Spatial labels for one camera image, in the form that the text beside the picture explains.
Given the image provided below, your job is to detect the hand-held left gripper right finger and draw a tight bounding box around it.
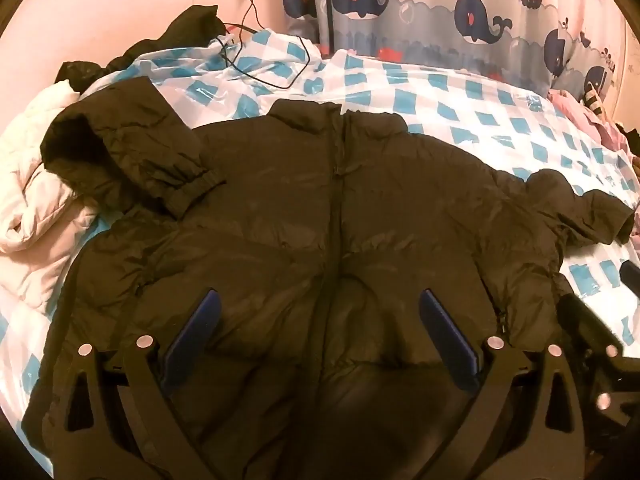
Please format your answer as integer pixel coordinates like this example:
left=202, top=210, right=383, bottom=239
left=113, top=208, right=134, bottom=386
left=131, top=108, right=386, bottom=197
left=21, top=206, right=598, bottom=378
left=419, top=288, right=587, bottom=480

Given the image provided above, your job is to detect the blue white checkered bed cover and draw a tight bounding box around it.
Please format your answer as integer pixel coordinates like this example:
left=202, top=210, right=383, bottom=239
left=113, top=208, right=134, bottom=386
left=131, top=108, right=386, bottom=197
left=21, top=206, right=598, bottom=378
left=0, top=27, right=640, bottom=466

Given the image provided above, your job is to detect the black puffer jacket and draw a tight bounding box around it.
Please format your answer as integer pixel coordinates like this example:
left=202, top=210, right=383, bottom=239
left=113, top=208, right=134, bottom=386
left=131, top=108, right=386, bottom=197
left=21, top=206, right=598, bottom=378
left=22, top=77, right=636, bottom=480

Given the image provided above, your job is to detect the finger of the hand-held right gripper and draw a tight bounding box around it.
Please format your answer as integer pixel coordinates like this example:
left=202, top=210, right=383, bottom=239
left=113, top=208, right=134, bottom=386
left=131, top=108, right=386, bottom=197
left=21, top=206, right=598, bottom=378
left=557, top=292, right=627, bottom=367
left=619, top=260, right=640, bottom=293

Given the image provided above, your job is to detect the dark brown clothes pile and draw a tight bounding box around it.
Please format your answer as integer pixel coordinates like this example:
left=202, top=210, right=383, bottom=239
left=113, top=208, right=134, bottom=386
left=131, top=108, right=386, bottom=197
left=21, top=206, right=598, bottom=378
left=620, top=125, right=640, bottom=181

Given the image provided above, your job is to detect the pink clothes pile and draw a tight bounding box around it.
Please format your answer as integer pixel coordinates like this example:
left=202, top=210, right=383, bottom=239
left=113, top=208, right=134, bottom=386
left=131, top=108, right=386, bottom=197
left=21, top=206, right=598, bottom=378
left=547, top=87, right=631, bottom=153

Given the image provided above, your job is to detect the black white striped cloth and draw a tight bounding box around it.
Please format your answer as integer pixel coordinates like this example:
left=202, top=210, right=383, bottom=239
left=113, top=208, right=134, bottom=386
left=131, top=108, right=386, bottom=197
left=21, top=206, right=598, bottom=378
left=582, top=80, right=608, bottom=116

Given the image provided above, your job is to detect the black garment pile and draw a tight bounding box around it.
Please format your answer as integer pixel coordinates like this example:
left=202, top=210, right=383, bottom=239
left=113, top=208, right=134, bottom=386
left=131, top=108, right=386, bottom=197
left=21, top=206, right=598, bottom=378
left=55, top=4, right=236, bottom=93

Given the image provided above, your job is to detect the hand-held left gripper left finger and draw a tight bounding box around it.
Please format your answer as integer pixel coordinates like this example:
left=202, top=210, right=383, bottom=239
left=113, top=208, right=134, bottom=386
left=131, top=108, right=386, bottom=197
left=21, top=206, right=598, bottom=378
left=47, top=287, right=223, bottom=480

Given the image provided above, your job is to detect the whale print curtain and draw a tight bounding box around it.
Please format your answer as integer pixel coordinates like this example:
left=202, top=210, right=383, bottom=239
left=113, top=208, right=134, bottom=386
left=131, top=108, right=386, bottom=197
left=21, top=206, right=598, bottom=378
left=280, top=0, right=626, bottom=96

